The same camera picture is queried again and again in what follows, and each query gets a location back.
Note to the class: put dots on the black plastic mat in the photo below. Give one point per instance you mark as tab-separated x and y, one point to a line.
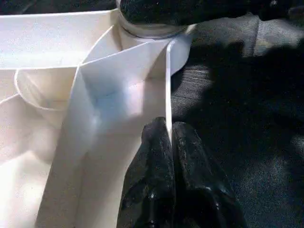
247	118

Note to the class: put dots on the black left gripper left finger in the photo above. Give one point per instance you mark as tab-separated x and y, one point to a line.
149	185

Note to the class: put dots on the white plastic table top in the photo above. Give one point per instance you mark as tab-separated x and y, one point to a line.
57	95

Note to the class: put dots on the white plastic table leg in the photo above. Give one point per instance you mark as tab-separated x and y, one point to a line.
149	29

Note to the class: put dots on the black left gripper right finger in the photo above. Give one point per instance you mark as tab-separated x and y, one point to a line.
204	190

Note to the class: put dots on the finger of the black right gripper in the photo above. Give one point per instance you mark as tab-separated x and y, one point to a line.
180	10

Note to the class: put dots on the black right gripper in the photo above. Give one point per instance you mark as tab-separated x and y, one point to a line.
280	7

